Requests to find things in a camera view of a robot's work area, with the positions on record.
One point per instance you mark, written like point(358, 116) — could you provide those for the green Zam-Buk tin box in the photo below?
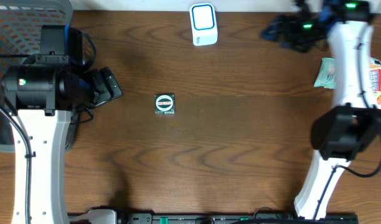
point(164, 104)

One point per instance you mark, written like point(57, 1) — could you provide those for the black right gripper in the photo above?
point(286, 20)

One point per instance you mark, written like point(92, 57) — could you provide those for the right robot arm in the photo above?
point(354, 119)

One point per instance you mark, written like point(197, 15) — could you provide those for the white wiper sheet bag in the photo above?
point(375, 79)

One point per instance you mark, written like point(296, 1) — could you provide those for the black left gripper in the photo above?
point(104, 94)

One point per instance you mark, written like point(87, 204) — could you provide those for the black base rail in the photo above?
point(240, 218)

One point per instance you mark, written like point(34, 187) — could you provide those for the dark grey mesh basket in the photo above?
point(20, 34)

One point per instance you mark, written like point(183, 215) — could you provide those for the teal snack packet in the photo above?
point(326, 74)

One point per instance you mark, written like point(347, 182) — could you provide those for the white barcode scanner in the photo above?
point(203, 24)

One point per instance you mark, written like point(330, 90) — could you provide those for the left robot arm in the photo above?
point(44, 95)

